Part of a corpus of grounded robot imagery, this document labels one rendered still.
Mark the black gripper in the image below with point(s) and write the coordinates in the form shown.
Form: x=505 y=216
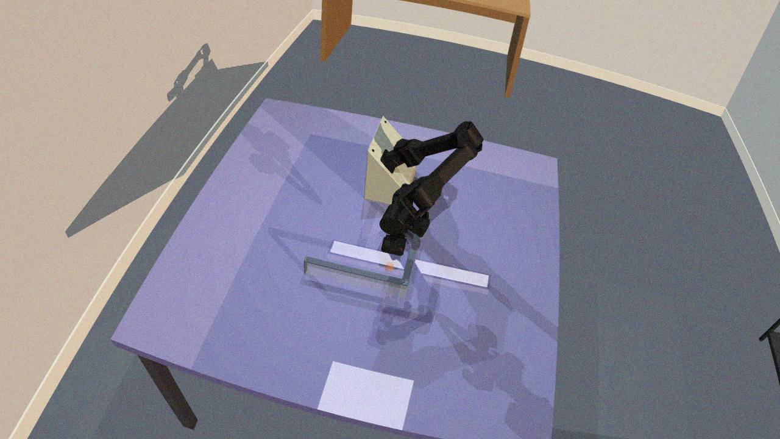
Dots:
x=395 y=244

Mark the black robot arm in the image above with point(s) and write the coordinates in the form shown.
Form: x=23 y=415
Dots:
x=424 y=192

